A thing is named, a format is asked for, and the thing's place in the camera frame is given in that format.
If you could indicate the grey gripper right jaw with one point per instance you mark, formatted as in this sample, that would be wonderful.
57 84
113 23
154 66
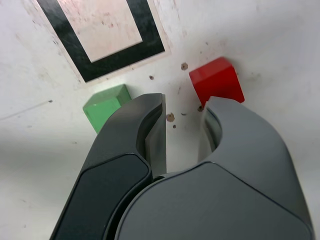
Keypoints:
225 195

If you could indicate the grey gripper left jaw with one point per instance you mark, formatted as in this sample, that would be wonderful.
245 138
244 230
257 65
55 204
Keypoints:
112 150

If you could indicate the green cube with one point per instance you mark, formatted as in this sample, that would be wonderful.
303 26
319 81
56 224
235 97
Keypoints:
100 112

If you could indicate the red cube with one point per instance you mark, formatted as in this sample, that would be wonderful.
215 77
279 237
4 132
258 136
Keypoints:
215 80

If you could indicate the black tape square outline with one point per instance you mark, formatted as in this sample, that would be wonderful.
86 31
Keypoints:
75 50

